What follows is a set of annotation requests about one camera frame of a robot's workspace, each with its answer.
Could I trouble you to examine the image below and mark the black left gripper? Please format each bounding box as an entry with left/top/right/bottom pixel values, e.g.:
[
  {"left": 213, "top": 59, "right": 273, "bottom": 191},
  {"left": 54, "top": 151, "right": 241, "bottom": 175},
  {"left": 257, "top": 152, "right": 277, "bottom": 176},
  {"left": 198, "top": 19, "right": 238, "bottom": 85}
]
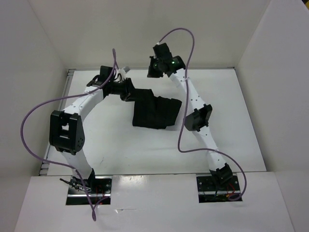
[{"left": 109, "top": 78, "right": 143, "bottom": 102}]

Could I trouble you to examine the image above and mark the black pleated skirt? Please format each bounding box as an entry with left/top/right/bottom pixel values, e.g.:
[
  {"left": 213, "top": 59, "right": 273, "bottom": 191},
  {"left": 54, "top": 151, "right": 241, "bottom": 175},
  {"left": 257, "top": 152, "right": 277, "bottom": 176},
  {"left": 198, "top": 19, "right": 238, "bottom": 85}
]
[{"left": 132, "top": 89, "right": 182, "bottom": 129}]

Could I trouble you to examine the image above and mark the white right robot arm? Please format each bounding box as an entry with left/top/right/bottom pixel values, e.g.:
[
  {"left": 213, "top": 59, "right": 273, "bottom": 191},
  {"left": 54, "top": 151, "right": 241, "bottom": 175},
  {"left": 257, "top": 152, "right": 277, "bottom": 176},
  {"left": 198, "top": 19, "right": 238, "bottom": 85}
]
[{"left": 147, "top": 43, "right": 233, "bottom": 191}]

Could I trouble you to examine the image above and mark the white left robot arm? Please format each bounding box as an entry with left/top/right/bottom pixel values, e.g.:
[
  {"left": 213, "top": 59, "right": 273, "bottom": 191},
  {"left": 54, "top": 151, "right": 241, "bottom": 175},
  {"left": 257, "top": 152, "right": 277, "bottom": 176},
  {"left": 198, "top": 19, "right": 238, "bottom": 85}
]
[{"left": 49, "top": 66, "right": 133, "bottom": 193}]

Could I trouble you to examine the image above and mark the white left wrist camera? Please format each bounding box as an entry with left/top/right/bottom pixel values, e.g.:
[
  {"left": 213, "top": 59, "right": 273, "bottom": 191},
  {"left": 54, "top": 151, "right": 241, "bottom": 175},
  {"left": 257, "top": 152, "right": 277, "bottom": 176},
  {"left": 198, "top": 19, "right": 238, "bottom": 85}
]
[{"left": 117, "top": 66, "right": 130, "bottom": 82}]

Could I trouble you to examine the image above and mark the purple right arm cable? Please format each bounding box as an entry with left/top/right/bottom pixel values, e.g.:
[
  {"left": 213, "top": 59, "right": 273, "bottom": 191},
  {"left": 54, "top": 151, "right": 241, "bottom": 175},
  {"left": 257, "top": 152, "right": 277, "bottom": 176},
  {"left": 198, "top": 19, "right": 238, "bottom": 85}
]
[{"left": 156, "top": 28, "right": 247, "bottom": 202}]

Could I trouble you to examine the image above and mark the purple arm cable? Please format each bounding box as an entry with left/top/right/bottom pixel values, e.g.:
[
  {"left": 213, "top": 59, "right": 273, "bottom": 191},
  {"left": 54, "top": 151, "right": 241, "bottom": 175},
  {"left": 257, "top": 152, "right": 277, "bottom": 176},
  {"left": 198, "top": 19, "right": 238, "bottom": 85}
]
[
  {"left": 20, "top": 48, "right": 121, "bottom": 221},
  {"left": 156, "top": 28, "right": 247, "bottom": 202}
]

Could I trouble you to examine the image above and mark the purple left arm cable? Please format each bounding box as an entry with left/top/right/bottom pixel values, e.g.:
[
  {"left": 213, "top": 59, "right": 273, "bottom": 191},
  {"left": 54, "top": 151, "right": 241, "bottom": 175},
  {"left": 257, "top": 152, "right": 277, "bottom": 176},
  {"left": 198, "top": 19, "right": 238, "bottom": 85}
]
[{"left": 20, "top": 48, "right": 121, "bottom": 221}]

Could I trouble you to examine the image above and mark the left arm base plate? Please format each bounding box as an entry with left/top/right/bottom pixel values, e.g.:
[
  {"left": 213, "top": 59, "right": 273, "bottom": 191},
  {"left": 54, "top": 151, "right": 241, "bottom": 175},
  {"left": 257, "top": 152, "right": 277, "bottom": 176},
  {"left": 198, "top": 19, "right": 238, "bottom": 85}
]
[{"left": 60, "top": 176, "right": 112, "bottom": 205}]

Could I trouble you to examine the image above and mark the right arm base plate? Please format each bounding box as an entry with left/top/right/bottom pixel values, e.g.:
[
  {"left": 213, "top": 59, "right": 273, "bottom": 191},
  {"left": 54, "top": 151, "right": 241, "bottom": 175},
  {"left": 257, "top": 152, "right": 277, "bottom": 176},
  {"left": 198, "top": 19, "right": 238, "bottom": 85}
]
[{"left": 196, "top": 174, "right": 241, "bottom": 203}]

